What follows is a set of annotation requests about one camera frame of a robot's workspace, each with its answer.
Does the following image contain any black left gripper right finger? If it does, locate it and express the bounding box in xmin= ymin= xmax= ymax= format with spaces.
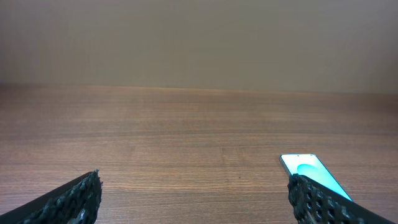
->
xmin=287 ymin=174 xmax=394 ymax=224

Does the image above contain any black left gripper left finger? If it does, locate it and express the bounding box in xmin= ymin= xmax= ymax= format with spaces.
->
xmin=1 ymin=170 xmax=103 ymax=224

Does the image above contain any smartphone with cyan screen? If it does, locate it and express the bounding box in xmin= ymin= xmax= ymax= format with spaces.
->
xmin=280 ymin=154 xmax=353 ymax=201

